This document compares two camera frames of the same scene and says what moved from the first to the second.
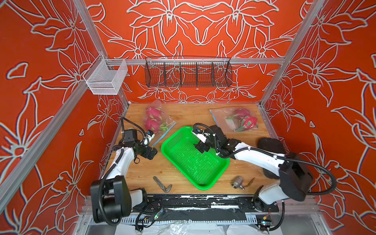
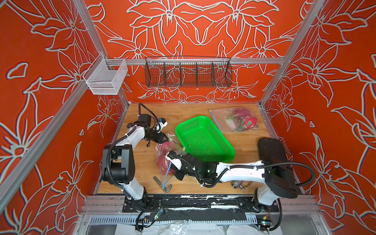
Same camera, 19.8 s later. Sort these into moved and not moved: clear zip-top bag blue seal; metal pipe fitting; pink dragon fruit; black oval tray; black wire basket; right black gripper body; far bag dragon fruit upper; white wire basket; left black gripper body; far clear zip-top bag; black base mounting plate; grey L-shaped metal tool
Moved: right black gripper body; pink dragon fruit; left black gripper body; clear zip-top bag blue seal
Not moved: grey L-shaped metal tool; black base mounting plate; far clear zip-top bag; far bag dragon fruit upper; black wire basket; metal pipe fitting; black oval tray; white wire basket
